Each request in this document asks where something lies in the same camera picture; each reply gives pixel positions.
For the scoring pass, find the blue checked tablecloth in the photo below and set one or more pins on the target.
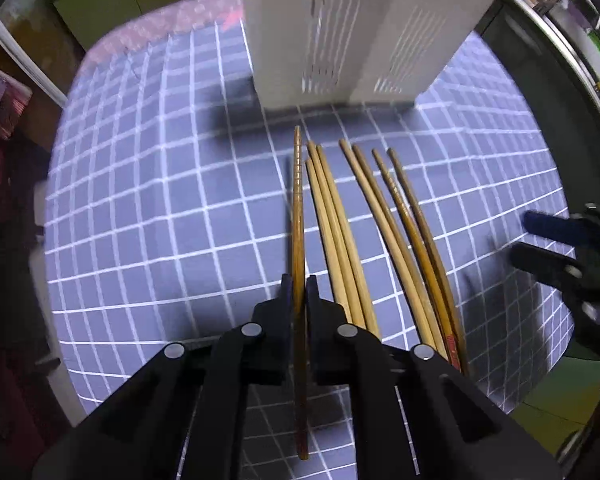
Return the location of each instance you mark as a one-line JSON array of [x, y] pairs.
[[155, 185]]

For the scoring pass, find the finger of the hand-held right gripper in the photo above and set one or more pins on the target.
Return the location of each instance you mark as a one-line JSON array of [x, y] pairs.
[[540, 260], [550, 225]]

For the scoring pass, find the green cabinet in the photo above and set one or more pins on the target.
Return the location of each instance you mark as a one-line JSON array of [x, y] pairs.
[[110, 5]]

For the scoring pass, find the dark brown chopstick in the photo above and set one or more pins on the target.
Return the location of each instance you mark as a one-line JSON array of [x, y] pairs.
[[298, 210]]

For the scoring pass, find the red striped cloth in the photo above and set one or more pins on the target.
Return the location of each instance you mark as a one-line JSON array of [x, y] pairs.
[[2, 95]]

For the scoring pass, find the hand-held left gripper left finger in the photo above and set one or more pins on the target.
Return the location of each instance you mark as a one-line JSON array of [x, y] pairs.
[[287, 305]]

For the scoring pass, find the white perforated utensil holder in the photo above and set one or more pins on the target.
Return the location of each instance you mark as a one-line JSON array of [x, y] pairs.
[[290, 35]]

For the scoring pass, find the row of wooden chopsticks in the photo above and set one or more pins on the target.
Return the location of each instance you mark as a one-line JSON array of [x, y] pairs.
[[330, 220]]

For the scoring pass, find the pink patterned cloth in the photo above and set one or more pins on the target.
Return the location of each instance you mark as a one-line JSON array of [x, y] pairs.
[[180, 15]]

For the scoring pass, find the white door frame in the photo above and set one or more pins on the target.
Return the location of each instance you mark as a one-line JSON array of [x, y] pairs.
[[30, 67]]

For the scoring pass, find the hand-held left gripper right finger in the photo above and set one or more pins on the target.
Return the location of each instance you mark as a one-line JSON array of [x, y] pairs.
[[312, 310]]

